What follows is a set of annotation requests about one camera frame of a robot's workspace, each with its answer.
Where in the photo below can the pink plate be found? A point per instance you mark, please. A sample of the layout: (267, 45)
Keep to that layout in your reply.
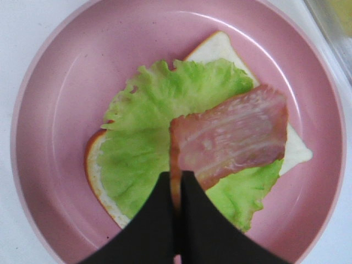
(88, 59)

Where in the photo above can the bacon strip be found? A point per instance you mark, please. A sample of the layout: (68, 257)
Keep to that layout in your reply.
(245, 131)

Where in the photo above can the clear right plastic container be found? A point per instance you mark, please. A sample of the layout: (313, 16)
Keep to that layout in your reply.
(339, 42)

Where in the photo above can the green lettuce leaf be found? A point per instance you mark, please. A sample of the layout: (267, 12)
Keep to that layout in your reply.
(154, 115)

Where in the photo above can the bread slice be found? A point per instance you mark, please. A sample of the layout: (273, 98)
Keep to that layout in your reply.
(214, 46)

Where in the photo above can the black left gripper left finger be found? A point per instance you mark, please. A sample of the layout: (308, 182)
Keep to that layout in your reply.
(148, 237)

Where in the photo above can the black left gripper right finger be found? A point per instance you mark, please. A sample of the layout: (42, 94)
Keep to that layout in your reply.
(208, 237)

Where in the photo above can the yellow cheese slice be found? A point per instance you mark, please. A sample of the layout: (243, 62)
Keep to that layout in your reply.
(342, 9)

